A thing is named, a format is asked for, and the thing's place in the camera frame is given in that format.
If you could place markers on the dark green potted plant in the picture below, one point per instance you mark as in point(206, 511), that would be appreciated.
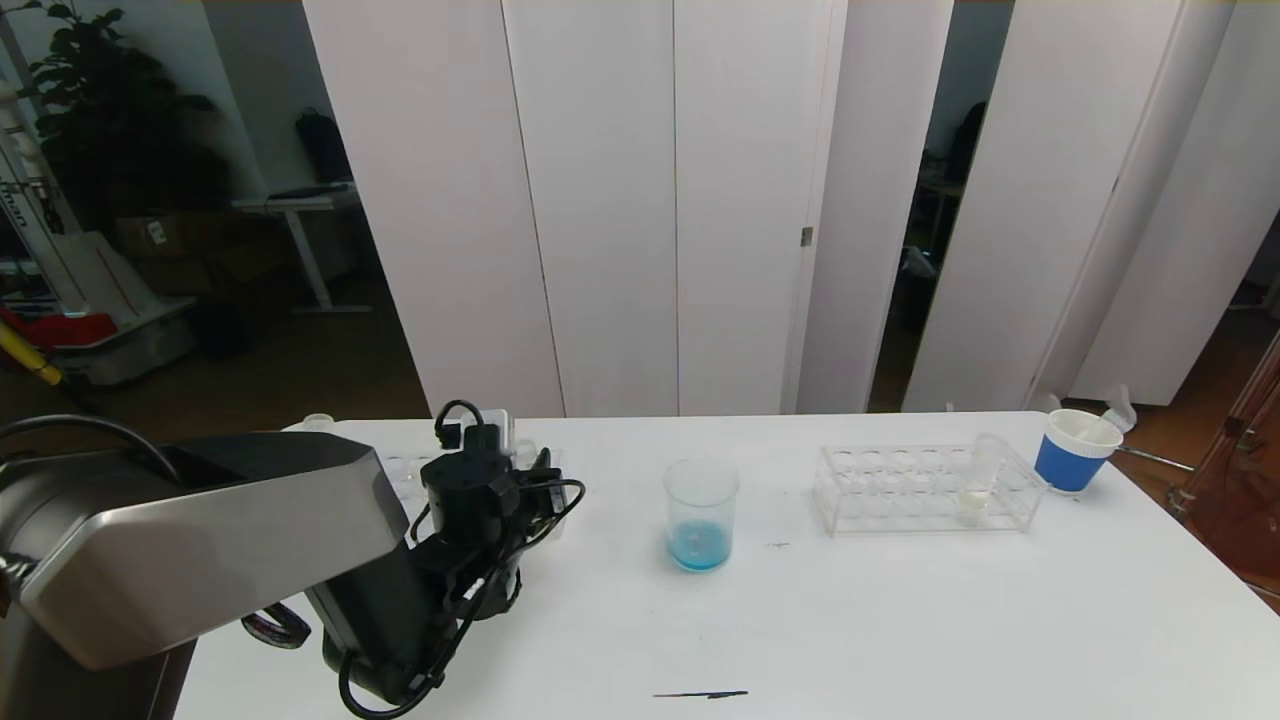
point(110, 110)

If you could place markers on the red flat object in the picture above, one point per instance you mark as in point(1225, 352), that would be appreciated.
point(75, 328)

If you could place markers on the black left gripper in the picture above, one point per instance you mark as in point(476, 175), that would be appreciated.
point(541, 472)

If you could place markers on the white standing desk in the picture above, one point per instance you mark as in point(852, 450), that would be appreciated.
point(298, 201)

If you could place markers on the yellow tube object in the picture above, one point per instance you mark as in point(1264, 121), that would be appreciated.
point(25, 358)

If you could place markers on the pale yellow pigment test tube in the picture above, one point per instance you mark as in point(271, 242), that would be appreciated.
point(972, 505)

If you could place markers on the pink red pigment test tube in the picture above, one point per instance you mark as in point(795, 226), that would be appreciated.
point(1118, 410)

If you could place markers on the clear acrylic tube rack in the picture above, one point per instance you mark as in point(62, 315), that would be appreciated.
point(400, 472)
point(900, 500)

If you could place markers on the clear plastic beaker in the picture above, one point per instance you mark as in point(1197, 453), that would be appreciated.
point(700, 550)

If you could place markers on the white machine with base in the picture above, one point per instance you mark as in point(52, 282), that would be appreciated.
point(110, 290)

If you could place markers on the brown cardboard box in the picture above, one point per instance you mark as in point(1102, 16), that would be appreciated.
point(178, 233)

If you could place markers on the black backpack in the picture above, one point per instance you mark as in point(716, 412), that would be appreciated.
point(323, 150)

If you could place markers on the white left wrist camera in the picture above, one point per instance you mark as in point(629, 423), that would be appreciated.
point(490, 420)

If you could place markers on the blue white paper cup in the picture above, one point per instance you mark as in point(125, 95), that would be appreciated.
point(1066, 468)

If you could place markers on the dark bin with white bag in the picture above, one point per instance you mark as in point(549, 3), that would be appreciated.
point(915, 300)

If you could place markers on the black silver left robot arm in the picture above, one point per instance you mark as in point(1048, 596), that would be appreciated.
point(200, 530)

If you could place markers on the blue pigment test tube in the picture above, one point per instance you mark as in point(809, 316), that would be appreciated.
point(318, 421)

